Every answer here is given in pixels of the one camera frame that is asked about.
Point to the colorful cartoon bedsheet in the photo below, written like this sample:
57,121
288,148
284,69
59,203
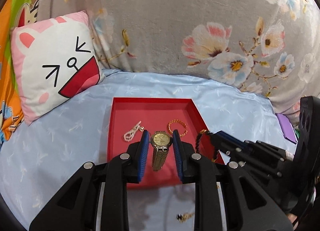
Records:
14,13

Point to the person right hand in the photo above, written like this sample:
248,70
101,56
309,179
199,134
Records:
293,219

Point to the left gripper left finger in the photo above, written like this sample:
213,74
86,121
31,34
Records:
94,188

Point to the pink cat face pillow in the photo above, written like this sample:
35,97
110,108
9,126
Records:
53,60

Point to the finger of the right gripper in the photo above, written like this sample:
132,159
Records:
220,146
228,139

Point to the grey floral blanket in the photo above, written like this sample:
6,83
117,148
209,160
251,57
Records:
267,47

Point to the gold wristwatch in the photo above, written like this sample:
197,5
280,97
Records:
161,142

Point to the purple notebook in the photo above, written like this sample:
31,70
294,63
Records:
287,128

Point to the red jewelry tray box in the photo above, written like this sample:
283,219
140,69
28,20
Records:
153,114

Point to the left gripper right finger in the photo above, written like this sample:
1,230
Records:
226,197

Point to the gold chain bangle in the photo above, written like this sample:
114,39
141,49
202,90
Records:
177,121

